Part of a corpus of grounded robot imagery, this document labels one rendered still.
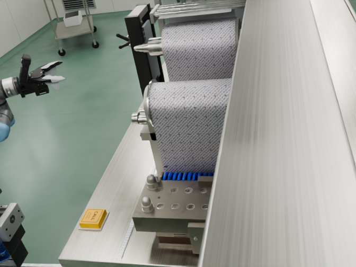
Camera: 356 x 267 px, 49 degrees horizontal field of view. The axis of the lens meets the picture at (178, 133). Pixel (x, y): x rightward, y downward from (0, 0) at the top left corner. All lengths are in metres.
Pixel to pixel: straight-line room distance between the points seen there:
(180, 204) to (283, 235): 0.94
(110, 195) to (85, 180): 1.67
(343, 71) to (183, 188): 0.59
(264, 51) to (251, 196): 0.20
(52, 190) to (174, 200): 2.06
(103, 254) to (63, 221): 1.59
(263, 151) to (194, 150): 0.94
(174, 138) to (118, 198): 0.36
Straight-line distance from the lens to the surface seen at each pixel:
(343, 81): 0.80
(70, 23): 6.15
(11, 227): 1.79
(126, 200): 1.40
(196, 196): 1.15
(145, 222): 1.14
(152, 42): 1.36
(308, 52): 0.38
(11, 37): 6.64
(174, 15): 1.34
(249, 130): 0.27
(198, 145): 1.17
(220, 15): 1.42
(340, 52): 0.93
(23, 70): 1.66
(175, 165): 1.23
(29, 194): 3.21
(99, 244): 1.29
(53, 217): 2.89
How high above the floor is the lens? 1.80
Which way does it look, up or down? 33 degrees down
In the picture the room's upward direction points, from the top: 11 degrees counter-clockwise
